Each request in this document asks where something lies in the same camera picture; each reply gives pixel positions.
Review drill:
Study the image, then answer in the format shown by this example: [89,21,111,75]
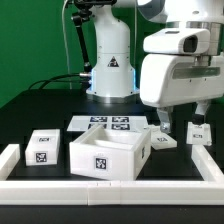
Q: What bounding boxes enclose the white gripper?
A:
[140,28,224,134]

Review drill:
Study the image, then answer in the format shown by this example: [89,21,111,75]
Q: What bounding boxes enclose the white cabinet door panel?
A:
[145,125,177,150]

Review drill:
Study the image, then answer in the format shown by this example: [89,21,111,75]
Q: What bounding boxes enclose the white cabinet body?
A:
[69,125,151,181]

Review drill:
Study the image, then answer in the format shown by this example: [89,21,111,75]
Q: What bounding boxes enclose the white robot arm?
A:
[88,0,224,133]

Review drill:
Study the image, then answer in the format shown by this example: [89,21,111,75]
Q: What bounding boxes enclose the white cabinet top block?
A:
[25,129,60,166]

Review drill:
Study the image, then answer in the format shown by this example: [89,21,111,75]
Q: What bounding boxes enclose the white U-shaped boundary frame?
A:
[0,145,224,205]

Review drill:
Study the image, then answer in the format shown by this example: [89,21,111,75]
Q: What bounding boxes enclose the white marker base plate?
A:
[67,115,148,132]

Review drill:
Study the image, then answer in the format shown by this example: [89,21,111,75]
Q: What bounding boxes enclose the black cable bundle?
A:
[27,72,92,91]

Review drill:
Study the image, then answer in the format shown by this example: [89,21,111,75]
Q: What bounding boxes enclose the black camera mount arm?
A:
[68,0,117,73]

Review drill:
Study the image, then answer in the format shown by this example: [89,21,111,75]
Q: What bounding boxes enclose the white hanging cable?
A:
[61,0,74,90]

